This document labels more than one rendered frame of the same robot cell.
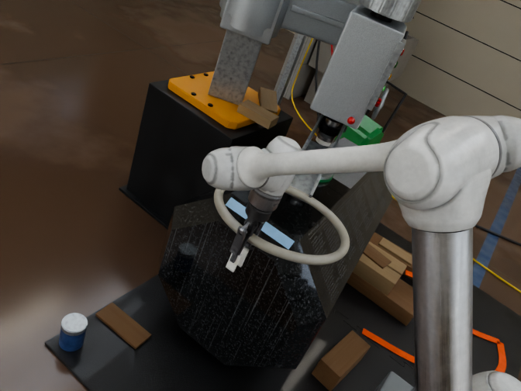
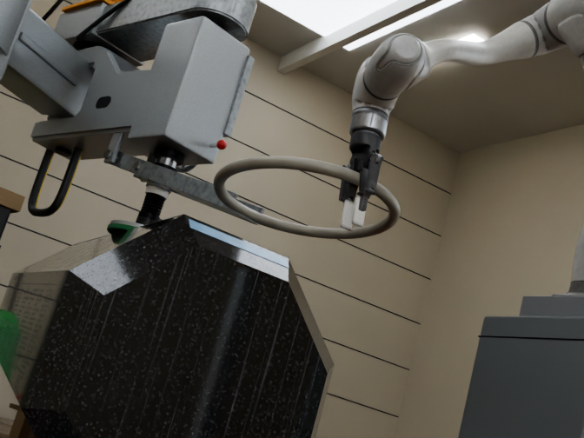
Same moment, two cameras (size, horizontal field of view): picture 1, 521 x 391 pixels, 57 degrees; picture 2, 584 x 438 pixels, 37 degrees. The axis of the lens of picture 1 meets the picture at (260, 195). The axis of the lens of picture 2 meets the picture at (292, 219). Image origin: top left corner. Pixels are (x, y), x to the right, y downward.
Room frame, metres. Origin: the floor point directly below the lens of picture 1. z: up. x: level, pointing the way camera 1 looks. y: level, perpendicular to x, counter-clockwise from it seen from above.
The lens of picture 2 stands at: (-0.03, 1.58, 0.30)
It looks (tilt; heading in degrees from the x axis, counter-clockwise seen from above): 15 degrees up; 310
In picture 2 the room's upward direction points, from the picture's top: 16 degrees clockwise
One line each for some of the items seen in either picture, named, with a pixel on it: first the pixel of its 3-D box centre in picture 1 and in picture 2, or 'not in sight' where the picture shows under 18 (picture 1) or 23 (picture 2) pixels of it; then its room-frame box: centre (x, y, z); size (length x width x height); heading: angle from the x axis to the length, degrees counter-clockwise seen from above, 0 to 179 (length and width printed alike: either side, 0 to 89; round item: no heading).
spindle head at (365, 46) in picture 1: (358, 66); (173, 98); (2.08, -0.18, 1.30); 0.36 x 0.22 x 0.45; 174
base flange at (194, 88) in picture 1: (225, 96); not in sight; (2.49, 0.39, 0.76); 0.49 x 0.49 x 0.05; 66
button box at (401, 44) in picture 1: (385, 74); (232, 96); (1.92, -0.27, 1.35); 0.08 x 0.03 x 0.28; 174
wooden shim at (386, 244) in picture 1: (396, 250); not in sight; (2.72, -0.99, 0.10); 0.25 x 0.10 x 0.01; 70
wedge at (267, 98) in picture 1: (268, 100); not in sight; (2.58, 0.16, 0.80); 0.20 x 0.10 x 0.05; 17
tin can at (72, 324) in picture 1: (73, 332); not in sight; (1.23, 0.50, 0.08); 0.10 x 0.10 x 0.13
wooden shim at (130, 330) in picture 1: (123, 324); not in sight; (1.40, 0.35, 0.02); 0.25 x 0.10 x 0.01; 70
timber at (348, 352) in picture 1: (341, 359); not in sight; (1.66, -0.67, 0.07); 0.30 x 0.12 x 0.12; 151
